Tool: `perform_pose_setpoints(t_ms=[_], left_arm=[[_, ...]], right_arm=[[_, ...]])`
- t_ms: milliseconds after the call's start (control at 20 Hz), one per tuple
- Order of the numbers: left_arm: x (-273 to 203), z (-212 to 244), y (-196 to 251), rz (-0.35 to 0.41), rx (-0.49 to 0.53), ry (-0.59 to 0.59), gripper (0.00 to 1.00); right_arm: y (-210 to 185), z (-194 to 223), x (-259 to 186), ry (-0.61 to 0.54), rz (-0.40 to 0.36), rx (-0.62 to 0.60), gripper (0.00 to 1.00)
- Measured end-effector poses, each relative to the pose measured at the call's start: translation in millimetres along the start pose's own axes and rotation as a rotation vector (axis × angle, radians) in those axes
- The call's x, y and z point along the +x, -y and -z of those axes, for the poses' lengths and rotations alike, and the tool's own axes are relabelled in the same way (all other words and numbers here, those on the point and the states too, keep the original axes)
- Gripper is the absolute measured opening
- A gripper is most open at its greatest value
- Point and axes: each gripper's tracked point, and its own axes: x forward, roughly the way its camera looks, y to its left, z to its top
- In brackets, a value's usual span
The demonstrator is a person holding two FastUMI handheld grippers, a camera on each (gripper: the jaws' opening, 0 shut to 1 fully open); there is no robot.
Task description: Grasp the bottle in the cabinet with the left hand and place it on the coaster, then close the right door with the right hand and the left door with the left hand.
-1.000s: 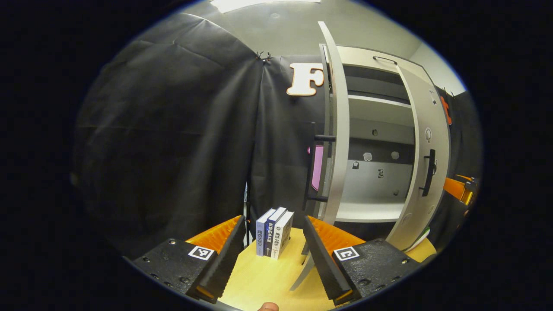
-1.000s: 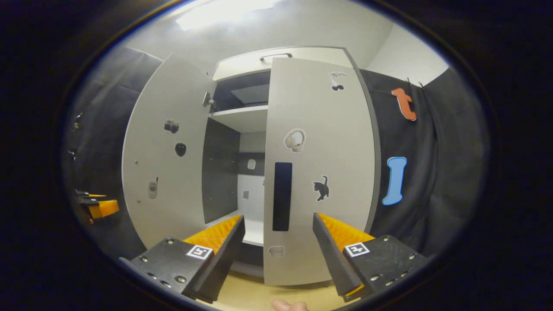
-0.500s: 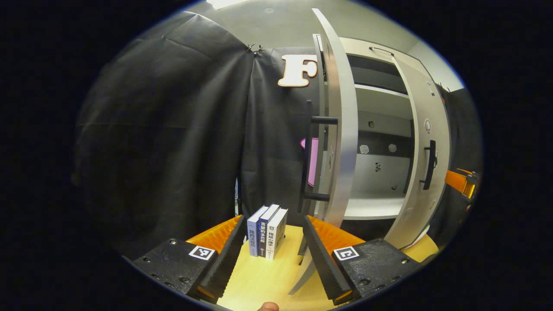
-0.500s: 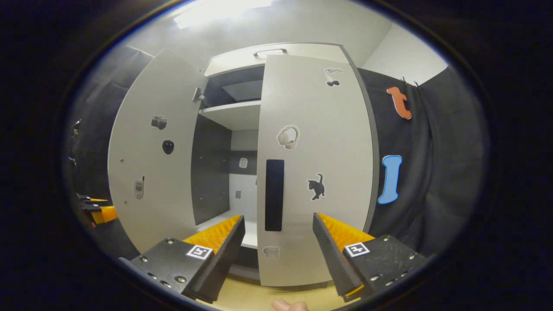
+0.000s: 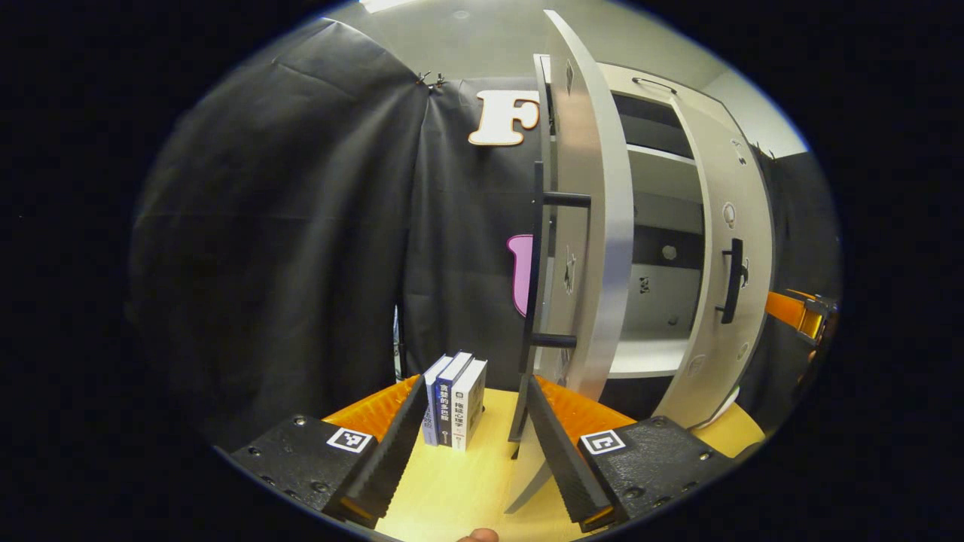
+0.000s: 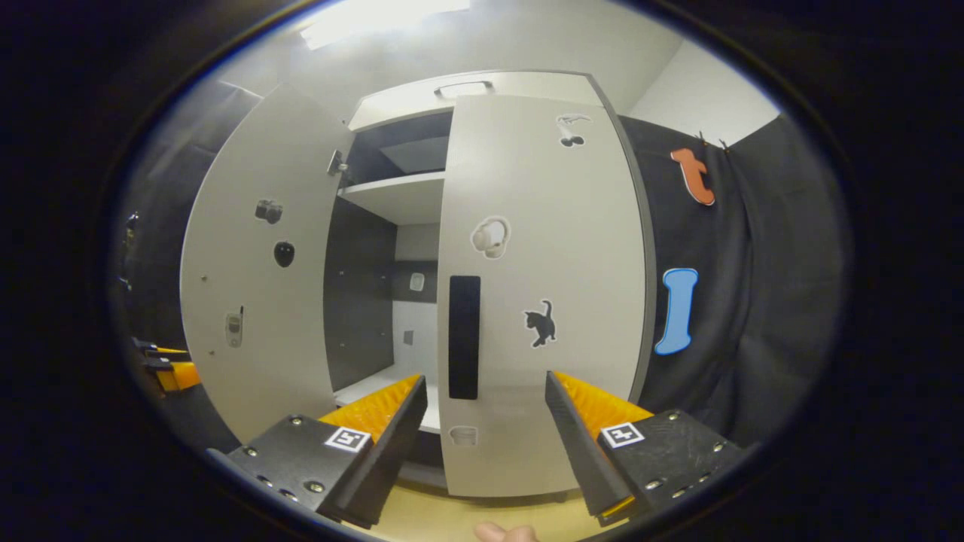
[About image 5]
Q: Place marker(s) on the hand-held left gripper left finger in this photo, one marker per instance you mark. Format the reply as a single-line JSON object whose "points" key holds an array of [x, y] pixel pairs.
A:
{"points": [[388, 459]]}

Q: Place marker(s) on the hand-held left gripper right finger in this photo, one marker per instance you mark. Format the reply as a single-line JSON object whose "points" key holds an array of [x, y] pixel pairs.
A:
{"points": [[565, 463]]}

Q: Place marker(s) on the white book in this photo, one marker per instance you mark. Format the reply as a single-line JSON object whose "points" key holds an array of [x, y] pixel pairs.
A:
{"points": [[471, 403]]}

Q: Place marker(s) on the metal binder clip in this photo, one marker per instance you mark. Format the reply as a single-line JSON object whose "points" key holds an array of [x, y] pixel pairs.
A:
{"points": [[431, 78]]}

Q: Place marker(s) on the white cabinet shelf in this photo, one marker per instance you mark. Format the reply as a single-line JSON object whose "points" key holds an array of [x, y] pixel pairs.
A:
{"points": [[663, 177]]}

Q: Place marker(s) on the dark navy book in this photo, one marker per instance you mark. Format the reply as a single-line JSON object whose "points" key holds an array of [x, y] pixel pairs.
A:
{"points": [[444, 406]]}

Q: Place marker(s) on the book with pale blue spine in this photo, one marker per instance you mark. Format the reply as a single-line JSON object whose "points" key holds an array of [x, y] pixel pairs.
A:
{"points": [[431, 399]]}

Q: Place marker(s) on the white cabinet drawer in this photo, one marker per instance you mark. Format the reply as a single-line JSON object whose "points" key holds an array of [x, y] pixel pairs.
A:
{"points": [[693, 102]]}

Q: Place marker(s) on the white and grey cabinet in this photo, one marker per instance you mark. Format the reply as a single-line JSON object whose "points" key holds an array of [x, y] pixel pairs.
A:
{"points": [[648, 357]]}

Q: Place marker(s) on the white cabinet door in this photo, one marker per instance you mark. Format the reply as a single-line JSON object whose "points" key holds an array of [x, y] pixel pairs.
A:
{"points": [[602, 263], [708, 376]]}

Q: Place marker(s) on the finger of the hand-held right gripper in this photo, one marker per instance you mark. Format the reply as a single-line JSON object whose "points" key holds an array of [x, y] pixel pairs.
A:
{"points": [[791, 312]]}

